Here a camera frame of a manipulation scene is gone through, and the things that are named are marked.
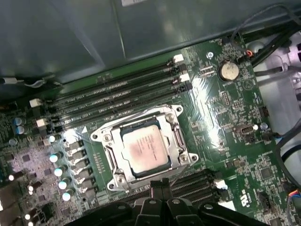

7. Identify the thick black cable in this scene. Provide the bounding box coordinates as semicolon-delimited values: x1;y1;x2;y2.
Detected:
253;65;291;77

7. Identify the thin grey wire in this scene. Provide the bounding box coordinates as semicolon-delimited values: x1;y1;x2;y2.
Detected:
230;0;301;51

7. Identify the white sleeved wire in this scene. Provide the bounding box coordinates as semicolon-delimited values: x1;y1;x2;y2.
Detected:
0;76;56;88

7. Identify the internal USB port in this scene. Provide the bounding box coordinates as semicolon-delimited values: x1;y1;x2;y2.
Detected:
234;126;255;139

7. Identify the CPU socket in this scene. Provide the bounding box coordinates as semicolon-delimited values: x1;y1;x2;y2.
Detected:
90;105;199;192

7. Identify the green motherboard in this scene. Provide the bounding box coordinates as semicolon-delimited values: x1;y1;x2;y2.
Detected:
0;39;301;226

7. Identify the round coin battery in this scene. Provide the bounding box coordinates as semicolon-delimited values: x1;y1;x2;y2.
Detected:
217;58;240;82

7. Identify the silver CPU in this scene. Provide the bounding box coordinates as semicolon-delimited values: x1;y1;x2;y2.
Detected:
120;123;174;178

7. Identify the metal socket cover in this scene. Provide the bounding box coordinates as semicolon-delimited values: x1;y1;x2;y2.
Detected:
110;113;189;189

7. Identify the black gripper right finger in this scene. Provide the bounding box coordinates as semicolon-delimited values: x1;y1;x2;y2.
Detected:
163;180;266;226

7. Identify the black PC case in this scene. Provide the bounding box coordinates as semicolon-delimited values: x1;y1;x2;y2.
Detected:
0;0;301;189

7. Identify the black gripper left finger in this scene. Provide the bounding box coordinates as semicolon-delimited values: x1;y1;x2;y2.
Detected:
87;180;165;226

